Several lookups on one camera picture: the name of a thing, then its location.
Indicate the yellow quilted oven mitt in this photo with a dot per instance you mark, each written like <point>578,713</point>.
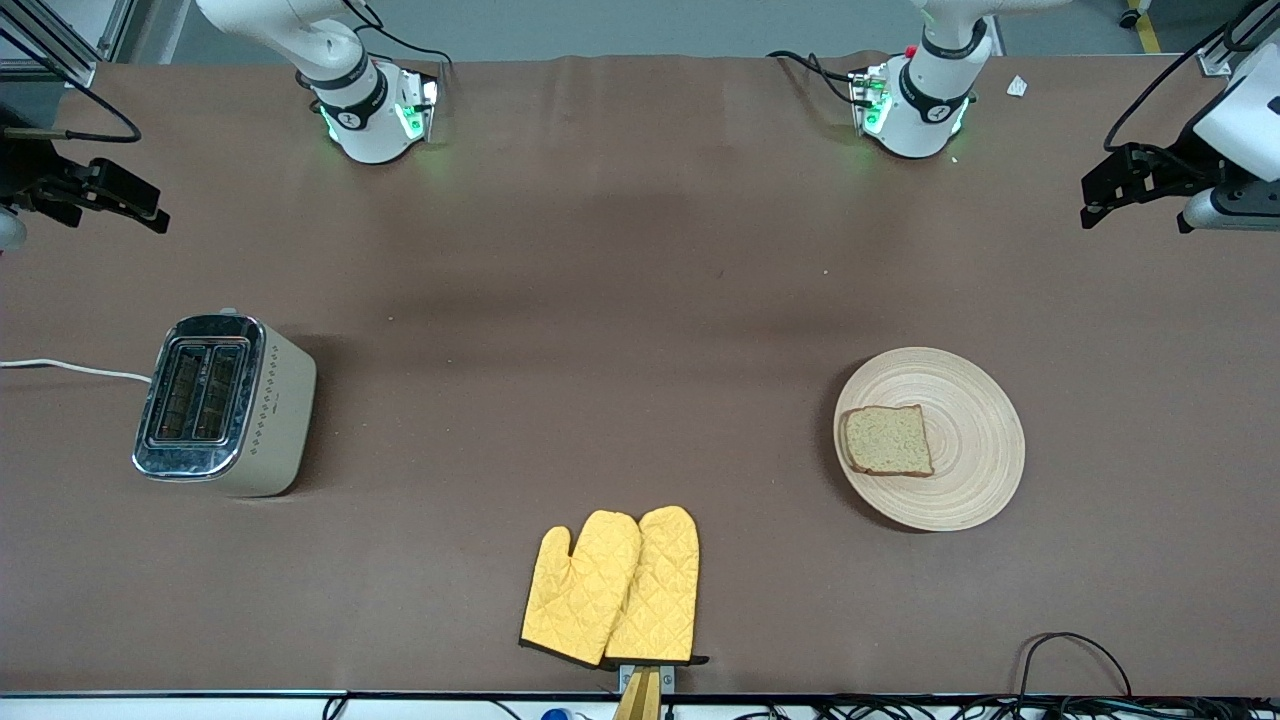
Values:
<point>580,590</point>
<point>660,590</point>

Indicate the small blue object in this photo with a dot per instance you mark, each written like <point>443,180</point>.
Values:
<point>556,714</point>

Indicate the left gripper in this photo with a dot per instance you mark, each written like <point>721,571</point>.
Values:
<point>1176,167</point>

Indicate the round wooden plate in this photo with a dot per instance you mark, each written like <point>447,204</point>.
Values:
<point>980,440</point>

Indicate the small metal bracket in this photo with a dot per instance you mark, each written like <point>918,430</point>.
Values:
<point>668,676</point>

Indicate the aluminium frame profile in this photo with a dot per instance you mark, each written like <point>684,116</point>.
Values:
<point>1225,55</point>
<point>70,55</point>

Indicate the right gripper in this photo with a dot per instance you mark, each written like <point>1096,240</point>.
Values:
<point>27,172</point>

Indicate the small white paper scrap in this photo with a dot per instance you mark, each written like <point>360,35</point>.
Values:
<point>1017,86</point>

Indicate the black caster wheel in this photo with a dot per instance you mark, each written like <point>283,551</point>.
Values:
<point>1132,16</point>

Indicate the brown bread slice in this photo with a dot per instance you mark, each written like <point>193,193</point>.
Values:
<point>888,440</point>

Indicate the beige chrome two-slot toaster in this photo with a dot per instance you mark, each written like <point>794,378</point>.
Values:
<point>280,400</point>

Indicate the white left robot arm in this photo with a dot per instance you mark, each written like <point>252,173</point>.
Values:
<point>925,120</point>

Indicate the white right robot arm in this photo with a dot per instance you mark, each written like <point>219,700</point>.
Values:
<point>370,130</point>

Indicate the brown table cover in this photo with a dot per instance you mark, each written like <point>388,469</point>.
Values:
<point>640,250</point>

